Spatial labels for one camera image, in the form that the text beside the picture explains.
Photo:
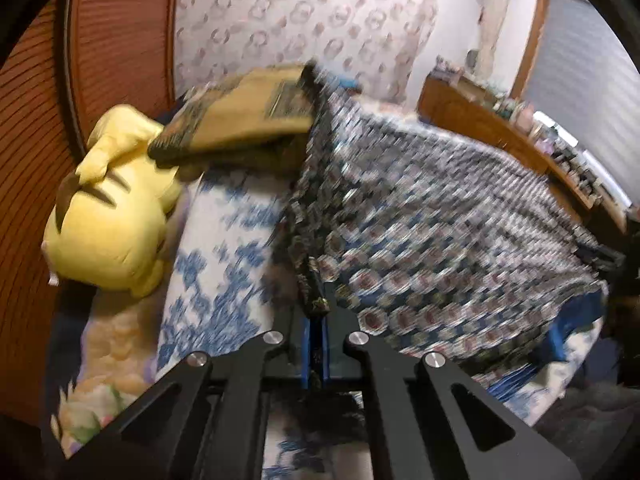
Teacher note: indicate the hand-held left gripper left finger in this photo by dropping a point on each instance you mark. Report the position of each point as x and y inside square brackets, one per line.
[306, 350]

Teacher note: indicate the wooden louvered wardrobe door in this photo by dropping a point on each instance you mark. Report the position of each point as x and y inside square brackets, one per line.
[100, 50]

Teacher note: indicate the long wooden cabinet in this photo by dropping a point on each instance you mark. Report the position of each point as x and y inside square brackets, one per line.
[490, 130]

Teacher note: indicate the navy circle-patterned satin robe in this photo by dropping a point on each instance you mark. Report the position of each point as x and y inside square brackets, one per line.
[425, 210]

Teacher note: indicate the pink bottle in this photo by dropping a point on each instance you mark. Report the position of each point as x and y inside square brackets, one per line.
[523, 117]

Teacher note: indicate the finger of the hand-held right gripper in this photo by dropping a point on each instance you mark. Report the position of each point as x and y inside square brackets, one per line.
[602, 260]

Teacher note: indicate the clutter of bottles and boxes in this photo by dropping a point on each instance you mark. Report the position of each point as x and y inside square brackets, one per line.
[545, 130]

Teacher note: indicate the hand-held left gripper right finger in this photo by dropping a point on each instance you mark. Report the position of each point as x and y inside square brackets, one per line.
[324, 350]

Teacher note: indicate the gold patterned pillow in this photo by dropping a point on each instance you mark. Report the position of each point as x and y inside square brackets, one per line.
[235, 120]

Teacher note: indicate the bed with floral sheet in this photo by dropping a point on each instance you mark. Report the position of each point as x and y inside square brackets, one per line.
[225, 270]

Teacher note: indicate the yellow plush toy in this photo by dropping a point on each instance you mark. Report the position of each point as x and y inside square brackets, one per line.
[110, 230]

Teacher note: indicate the beige lace curtain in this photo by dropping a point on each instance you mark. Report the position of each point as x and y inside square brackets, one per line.
[489, 15]

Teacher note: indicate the window with grey blind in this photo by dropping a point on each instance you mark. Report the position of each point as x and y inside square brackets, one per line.
[580, 70]

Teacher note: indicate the small white fan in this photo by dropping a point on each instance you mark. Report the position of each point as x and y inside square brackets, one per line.
[472, 58]

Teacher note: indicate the sheer circle-patterned curtain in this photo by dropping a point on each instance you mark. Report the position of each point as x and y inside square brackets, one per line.
[310, 15]

